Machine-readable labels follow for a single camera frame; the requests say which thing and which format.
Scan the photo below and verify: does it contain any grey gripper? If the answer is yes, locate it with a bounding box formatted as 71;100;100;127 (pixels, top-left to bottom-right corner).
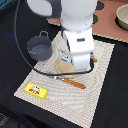
71;52;94;72

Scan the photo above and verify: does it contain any grey cooking pot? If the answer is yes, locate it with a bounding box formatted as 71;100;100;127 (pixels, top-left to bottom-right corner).
27;31;52;61

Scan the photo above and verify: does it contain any yellow butter box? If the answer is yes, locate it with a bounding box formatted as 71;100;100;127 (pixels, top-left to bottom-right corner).
24;83;48;99

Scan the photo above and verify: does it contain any white toy fish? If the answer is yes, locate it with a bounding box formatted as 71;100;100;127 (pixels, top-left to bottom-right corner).
61;56;72;63

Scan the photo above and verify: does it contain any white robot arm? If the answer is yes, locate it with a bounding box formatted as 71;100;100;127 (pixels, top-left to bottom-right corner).
27;0;97;72

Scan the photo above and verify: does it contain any round wooden plate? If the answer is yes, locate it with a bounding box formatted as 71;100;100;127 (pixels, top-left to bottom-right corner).
56;58;74;73

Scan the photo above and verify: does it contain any woven beige placemat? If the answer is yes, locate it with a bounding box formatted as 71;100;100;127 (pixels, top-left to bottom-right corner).
13;30;116;128

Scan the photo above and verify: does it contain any cream bowl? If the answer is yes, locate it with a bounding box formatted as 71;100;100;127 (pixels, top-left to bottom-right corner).
116;4;128;31

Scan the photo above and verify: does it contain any fork with wooden handle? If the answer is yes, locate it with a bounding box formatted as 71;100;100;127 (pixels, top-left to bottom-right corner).
50;76;86;89

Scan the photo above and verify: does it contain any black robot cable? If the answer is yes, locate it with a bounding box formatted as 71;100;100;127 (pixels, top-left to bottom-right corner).
13;0;96;76

